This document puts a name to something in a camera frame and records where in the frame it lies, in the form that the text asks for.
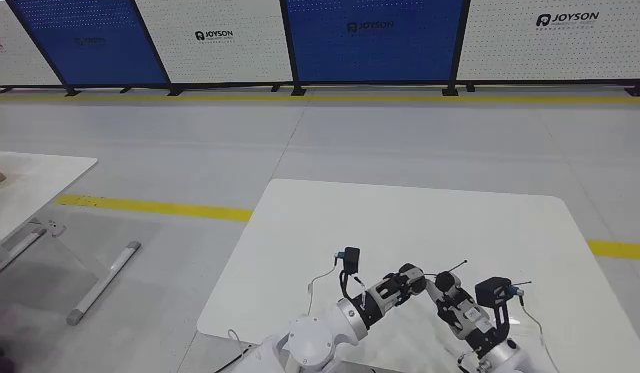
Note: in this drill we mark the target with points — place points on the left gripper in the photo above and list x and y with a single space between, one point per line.
372 304

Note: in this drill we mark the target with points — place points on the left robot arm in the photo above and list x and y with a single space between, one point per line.
311 344

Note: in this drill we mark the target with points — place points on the blue perforated partition panel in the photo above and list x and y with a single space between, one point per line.
372 28
95 40

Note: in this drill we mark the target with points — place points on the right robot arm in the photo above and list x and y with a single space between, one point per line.
511 361

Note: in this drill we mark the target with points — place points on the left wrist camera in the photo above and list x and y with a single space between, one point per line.
351 260

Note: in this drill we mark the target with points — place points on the white perforated partition panel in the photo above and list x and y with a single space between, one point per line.
215 33
550 28
25 53

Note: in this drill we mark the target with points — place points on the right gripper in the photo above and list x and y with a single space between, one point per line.
472 323

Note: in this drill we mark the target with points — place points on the white side table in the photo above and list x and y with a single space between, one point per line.
35 188

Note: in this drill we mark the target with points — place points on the robot body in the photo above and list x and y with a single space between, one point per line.
254 361

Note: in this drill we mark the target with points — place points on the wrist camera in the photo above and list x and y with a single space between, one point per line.
351 260
492 291

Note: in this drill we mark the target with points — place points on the grey table foot bar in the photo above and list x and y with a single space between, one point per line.
102 283
22 247

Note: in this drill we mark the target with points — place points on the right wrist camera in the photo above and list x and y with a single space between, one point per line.
492 291

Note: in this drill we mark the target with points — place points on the thin black zip tie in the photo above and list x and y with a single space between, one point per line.
460 265

